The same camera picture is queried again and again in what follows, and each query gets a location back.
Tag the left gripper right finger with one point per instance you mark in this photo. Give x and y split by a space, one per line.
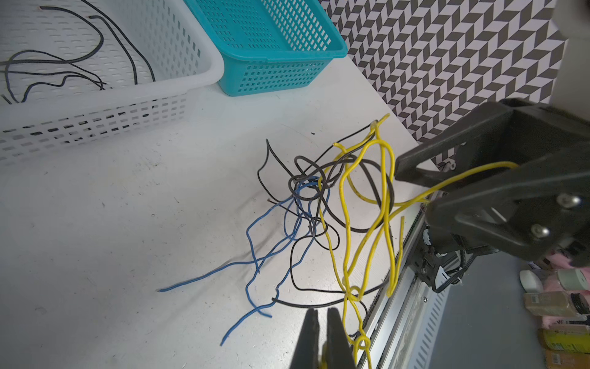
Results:
336 353

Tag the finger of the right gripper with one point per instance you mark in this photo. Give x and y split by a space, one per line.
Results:
527 212
511 130

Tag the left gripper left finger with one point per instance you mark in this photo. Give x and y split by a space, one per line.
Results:
306 353

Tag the bottles and clutter outside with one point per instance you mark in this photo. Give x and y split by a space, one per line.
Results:
558 294

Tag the teal plastic basket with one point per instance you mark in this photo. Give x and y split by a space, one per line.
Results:
269 45

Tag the middle white plastic basket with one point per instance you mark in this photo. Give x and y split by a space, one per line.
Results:
73 72

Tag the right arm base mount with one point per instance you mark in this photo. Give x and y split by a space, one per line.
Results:
438 263

